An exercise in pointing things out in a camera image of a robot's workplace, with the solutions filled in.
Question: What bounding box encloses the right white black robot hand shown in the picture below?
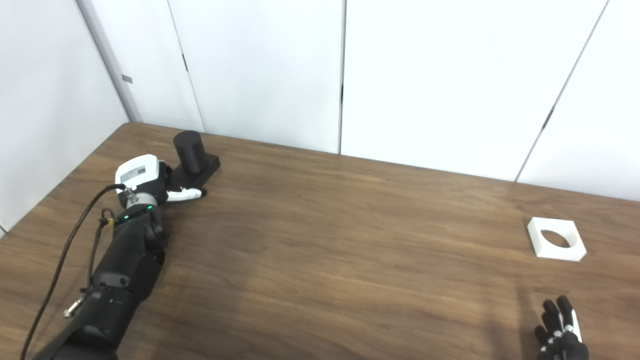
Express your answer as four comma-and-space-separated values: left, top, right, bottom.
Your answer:
534, 295, 590, 360

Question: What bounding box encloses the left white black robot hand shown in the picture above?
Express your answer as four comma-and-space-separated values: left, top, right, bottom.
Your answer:
115, 154, 207, 208

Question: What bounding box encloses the black peg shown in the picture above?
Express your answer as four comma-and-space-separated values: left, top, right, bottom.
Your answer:
167, 130, 221, 190

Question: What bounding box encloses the white square piece with hole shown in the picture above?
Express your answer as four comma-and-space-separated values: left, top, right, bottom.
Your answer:
527, 217, 587, 262

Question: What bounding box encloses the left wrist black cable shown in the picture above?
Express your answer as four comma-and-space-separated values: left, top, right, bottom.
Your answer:
20, 184, 127, 360

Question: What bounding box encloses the grey wall corner post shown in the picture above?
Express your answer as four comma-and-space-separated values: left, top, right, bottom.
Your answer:
75, 0, 143, 123

